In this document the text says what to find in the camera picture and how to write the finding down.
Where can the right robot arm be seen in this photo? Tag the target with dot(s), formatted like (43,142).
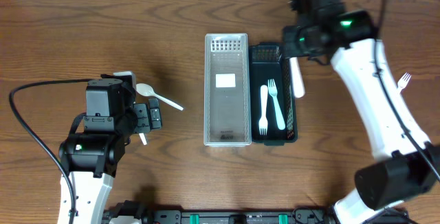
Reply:
(406,161)

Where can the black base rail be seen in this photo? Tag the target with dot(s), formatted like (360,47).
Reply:
(134,212)

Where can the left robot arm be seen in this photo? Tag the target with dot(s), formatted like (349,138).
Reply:
(96,143)

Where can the white fork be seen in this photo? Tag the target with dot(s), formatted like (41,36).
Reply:
(403,82)
(263,123)

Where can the black plastic basket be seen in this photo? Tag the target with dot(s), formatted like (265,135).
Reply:
(268,62)

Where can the pale green fork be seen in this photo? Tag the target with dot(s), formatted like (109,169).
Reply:
(273,91)

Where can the clear plastic basket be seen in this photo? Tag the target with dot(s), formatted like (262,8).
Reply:
(227,110)

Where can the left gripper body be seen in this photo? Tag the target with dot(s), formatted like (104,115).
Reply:
(141,117)

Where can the white label sticker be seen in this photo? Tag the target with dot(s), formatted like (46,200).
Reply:
(225,81)

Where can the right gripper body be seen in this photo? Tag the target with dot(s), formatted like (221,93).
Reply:
(290,42)

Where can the white spoon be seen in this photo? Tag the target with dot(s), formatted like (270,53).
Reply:
(143,138)
(147,91)
(296,78)

